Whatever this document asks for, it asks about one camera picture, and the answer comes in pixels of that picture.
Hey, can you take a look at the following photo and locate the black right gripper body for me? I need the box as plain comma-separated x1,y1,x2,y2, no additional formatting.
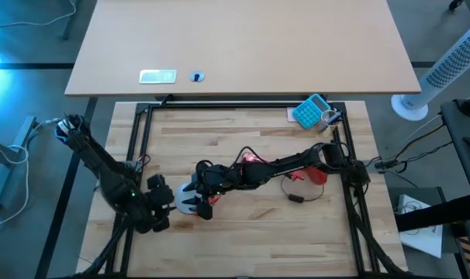
195,160,236,198

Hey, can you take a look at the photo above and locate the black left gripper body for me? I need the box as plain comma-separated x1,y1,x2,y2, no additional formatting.
147,174,176,233

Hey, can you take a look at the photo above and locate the white globe lightbulb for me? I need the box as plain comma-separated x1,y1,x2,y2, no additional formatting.
175,181,205,216

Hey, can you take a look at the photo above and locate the red desk lamp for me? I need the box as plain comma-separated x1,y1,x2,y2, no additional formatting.
198,152,330,218

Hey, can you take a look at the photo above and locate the teal calculator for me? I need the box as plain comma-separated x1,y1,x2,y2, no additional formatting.
292,93,332,130

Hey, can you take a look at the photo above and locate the white label plate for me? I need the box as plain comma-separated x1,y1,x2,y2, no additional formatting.
138,69,178,85

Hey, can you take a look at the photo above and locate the beige desk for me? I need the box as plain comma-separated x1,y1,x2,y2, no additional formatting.
64,0,421,97

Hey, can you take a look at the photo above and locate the grey metal table leg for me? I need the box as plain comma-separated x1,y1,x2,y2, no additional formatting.
0,115,38,212

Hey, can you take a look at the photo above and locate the grey desk leg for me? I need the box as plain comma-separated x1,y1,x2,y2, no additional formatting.
62,0,81,40

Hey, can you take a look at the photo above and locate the black metal beam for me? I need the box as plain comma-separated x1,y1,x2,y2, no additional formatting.
393,193,470,233

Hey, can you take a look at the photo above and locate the white tower fan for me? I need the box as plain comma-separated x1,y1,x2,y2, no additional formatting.
390,17,470,122

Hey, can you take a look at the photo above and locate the black chair base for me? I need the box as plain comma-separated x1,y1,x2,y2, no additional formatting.
448,0,470,20

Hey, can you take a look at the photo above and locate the black aluminium rig frame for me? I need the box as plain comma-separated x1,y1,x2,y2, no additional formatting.
74,101,409,279

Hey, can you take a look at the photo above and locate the black lamp cable with switch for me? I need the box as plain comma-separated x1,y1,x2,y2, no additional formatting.
280,174,325,204

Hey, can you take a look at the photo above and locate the white floor cable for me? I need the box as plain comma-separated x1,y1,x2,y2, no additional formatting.
0,143,31,230

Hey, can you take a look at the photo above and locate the black power cable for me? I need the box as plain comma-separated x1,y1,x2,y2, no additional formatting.
372,123,453,174

